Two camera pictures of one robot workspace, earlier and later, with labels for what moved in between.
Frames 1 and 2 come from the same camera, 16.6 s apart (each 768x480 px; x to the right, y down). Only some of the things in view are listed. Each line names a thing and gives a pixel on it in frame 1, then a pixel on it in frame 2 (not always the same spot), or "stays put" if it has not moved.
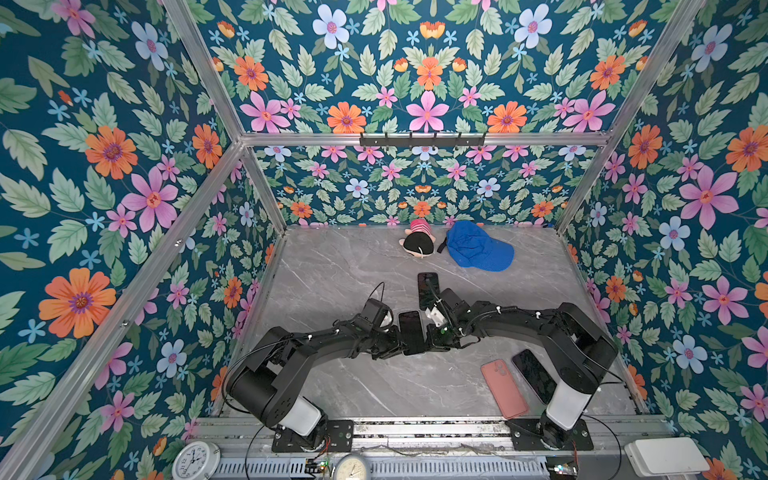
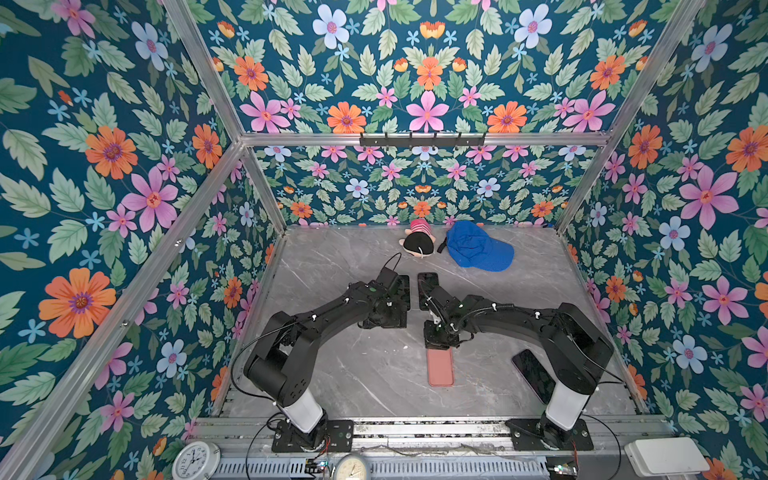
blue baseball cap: [469, 245] stays put
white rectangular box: [657, 457] stays put
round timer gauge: [353, 466] stays put
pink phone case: [507, 393] → [440, 367]
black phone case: [428, 289] stays put
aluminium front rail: [210, 434] stays put
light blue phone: [411, 333] → [401, 289]
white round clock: [196, 460] stays put
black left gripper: [397, 345] → [399, 320]
